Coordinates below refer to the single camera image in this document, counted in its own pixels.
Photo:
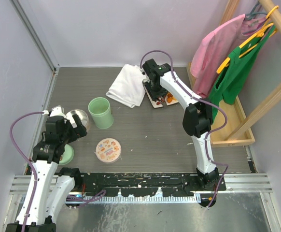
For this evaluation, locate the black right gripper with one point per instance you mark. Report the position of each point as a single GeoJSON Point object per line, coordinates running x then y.
{"type": "Point", "coordinates": [162, 93]}

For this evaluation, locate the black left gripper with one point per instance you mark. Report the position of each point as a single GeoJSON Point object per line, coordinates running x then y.
{"type": "Point", "coordinates": [80, 131]}

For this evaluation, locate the round silver tin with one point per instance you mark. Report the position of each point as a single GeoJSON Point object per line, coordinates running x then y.
{"type": "Point", "coordinates": [79, 116]}

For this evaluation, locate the tall green canister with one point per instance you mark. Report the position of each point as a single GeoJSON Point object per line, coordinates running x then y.
{"type": "Point", "coordinates": [100, 111]}

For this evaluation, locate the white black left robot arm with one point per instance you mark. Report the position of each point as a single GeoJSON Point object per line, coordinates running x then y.
{"type": "Point", "coordinates": [42, 205]}

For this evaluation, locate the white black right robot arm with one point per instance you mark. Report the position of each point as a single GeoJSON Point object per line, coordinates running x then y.
{"type": "Point", "coordinates": [160, 81]}

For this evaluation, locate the orange food pieces pile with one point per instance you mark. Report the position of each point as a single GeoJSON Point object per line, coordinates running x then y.
{"type": "Point", "coordinates": [170, 100]}

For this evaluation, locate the white square plate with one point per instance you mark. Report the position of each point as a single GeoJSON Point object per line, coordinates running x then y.
{"type": "Point", "coordinates": [152, 102]}

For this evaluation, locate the green canister lid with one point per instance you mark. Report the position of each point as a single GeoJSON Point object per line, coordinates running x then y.
{"type": "Point", "coordinates": [67, 156]}

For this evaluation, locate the white folded cloth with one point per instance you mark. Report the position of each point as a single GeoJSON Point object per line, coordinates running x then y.
{"type": "Point", "coordinates": [127, 88]}

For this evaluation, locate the round bakery tin lid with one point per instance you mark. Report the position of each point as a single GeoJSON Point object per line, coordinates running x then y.
{"type": "Point", "coordinates": [108, 150]}

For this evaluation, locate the green shirt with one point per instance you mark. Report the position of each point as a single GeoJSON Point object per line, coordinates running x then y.
{"type": "Point", "coordinates": [230, 81]}

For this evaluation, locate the pink shirt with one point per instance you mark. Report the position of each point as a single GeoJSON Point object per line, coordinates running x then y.
{"type": "Point", "coordinates": [216, 46]}

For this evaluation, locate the wooden clothes rack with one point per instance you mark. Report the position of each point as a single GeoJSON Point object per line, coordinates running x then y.
{"type": "Point", "coordinates": [255, 116]}

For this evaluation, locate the grey hanger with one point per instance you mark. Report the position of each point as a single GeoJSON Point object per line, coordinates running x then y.
{"type": "Point", "coordinates": [252, 17]}

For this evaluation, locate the yellow hanger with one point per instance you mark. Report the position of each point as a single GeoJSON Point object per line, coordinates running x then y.
{"type": "Point", "coordinates": [259, 33]}

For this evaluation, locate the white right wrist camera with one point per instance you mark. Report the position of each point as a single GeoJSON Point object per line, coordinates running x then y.
{"type": "Point", "coordinates": [145, 78]}

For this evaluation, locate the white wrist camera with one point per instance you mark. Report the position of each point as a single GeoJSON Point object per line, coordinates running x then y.
{"type": "Point", "coordinates": [57, 111]}
{"type": "Point", "coordinates": [145, 78]}

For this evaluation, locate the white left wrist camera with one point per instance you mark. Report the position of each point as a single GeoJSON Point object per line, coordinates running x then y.
{"type": "Point", "coordinates": [57, 111]}

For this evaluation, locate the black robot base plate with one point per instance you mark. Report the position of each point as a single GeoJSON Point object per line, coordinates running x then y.
{"type": "Point", "coordinates": [140, 184]}

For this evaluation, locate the aluminium rail frame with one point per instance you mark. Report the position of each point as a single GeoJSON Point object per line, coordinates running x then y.
{"type": "Point", "coordinates": [231, 183]}

